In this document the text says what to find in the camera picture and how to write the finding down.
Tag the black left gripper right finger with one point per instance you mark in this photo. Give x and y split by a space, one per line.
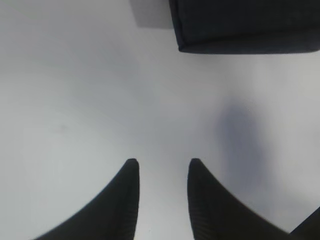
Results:
215 214

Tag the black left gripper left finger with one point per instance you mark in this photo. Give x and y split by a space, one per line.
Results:
111 215

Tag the dark blue lunch bag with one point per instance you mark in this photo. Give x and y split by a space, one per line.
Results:
246 27

